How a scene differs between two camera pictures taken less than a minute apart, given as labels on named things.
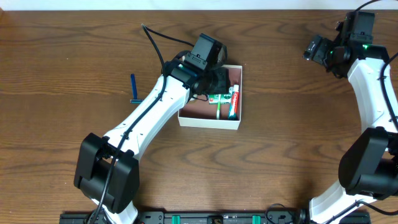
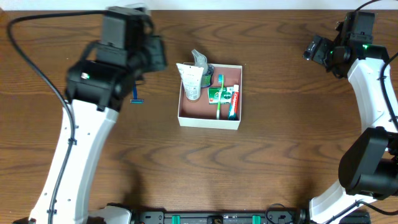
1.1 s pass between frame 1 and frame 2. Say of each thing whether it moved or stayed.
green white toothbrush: stayed
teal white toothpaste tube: stayed
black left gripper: moved
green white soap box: stayed
